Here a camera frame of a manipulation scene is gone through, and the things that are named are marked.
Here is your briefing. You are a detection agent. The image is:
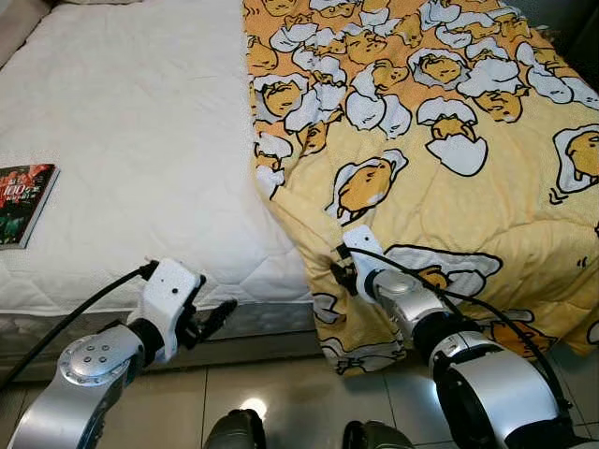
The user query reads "yellow cartoon egg blanket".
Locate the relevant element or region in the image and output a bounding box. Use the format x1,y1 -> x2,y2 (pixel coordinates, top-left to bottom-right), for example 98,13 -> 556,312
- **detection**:
241,0 -> 599,377

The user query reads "dark red green magazine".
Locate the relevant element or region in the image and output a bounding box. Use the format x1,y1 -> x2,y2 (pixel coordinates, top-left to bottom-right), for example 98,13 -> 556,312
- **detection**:
0,164 -> 60,251

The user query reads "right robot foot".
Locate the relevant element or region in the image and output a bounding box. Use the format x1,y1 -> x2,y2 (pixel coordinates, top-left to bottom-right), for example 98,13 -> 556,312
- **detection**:
342,421 -> 417,449

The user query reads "white quilted mattress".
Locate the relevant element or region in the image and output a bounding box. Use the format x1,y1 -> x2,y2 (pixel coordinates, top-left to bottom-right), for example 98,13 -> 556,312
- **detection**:
0,0 -> 324,342

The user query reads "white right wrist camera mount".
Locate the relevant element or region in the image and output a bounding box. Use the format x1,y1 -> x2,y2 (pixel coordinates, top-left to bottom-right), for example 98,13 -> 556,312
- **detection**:
342,224 -> 387,293

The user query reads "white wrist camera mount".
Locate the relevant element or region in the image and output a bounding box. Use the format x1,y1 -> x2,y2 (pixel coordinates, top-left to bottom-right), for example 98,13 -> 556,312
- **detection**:
139,259 -> 205,364
342,224 -> 387,293

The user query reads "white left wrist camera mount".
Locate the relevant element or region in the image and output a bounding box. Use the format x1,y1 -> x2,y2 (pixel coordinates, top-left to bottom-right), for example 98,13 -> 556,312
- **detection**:
139,259 -> 205,364

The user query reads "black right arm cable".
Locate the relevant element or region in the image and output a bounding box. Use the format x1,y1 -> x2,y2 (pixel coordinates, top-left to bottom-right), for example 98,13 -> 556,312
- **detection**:
342,245 -> 574,414

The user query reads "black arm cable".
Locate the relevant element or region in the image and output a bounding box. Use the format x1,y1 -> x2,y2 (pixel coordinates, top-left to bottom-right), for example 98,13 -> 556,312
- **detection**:
342,245 -> 574,414
0,262 -> 158,389

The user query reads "dark bed frame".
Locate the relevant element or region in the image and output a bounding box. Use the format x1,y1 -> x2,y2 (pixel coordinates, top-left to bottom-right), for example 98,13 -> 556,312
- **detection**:
0,332 -> 324,375

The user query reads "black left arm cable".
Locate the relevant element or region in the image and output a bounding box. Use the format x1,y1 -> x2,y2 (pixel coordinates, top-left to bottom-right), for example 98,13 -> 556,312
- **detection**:
0,262 -> 158,389

